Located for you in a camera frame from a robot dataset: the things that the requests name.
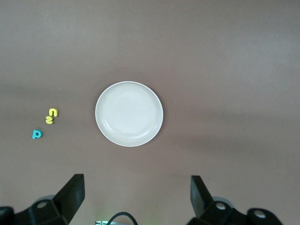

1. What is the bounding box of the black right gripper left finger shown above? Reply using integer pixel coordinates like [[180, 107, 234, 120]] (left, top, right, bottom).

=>
[[0, 173, 85, 225]]

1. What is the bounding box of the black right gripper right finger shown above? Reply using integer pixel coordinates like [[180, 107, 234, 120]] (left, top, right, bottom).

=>
[[187, 175, 285, 225]]

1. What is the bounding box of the beige brown round plate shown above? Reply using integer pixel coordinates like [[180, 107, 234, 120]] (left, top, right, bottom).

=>
[[95, 81, 164, 148]]

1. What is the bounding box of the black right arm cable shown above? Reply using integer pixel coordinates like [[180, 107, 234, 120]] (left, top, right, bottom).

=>
[[106, 211, 139, 225]]

